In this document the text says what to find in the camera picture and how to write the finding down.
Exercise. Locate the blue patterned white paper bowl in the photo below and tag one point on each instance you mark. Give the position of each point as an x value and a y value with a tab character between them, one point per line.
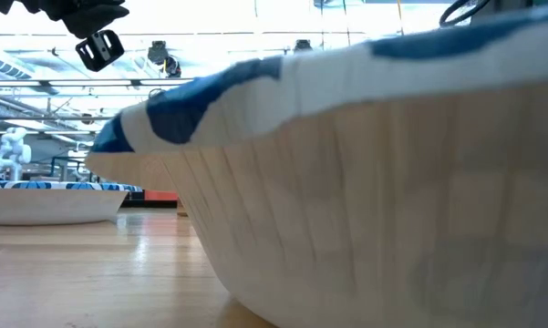
369	182
50	207

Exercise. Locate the small black ceiling reel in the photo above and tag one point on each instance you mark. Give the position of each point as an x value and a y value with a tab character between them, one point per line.
173	67

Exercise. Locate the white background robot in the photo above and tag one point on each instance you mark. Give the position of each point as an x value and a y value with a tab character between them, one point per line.
13	155

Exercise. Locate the orange partition panel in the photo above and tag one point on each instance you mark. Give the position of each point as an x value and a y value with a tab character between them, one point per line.
162	196

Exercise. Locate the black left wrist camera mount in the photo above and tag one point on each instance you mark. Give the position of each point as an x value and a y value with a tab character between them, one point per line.
96	60

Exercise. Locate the long ceiling light rail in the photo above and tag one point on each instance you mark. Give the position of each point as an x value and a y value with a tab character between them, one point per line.
96	82

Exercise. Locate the black table border rail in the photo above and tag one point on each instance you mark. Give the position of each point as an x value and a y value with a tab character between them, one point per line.
150	204

